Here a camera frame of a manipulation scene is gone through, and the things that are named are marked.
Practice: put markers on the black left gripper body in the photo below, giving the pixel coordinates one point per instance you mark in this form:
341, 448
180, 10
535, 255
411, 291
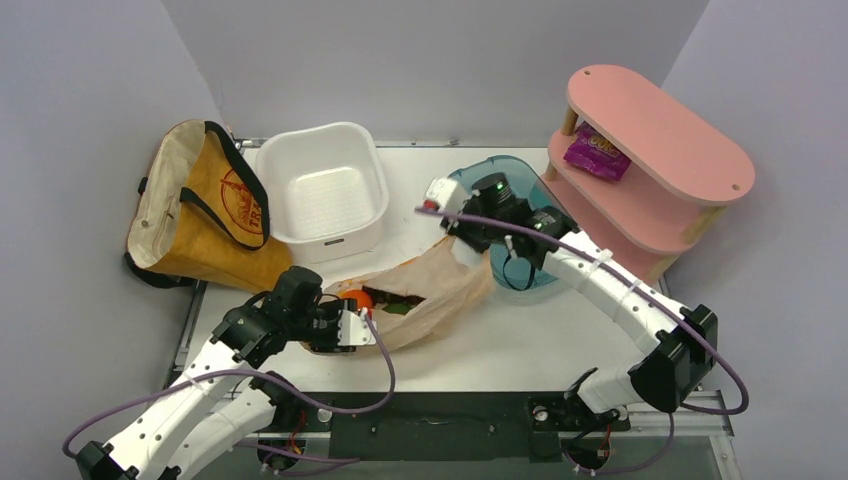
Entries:
325, 324

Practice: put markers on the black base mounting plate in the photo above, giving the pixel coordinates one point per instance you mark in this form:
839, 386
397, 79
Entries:
450, 426

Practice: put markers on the white perforated plastic basket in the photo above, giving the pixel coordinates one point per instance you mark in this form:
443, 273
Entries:
326, 190

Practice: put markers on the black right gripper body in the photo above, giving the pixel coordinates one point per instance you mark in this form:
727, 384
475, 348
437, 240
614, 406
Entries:
479, 235

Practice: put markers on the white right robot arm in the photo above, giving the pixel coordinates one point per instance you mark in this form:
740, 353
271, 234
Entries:
677, 345

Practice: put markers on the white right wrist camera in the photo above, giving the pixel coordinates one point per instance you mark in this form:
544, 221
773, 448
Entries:
445, 195

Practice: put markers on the teal transparent plastic tub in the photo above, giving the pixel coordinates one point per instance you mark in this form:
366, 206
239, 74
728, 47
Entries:
507, 189

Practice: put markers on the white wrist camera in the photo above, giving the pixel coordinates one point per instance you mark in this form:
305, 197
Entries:
445, 195
354, 329

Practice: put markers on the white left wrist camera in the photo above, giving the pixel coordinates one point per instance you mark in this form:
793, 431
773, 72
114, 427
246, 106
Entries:
354, 329

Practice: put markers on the orange translucent plastic grocery bag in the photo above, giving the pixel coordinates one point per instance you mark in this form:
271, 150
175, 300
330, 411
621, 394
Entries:
445, 283

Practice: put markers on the green lime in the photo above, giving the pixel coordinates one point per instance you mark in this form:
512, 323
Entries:
398, 308

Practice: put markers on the pink two-tier wooden shelf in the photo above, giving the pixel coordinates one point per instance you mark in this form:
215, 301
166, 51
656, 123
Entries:
684, 171

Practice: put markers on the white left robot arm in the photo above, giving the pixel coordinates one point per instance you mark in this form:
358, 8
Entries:
223, 395

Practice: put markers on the orange fruit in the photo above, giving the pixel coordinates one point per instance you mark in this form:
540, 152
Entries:
360, 297

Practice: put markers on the purple snack packet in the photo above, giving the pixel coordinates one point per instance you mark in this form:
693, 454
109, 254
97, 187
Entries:
592, 153

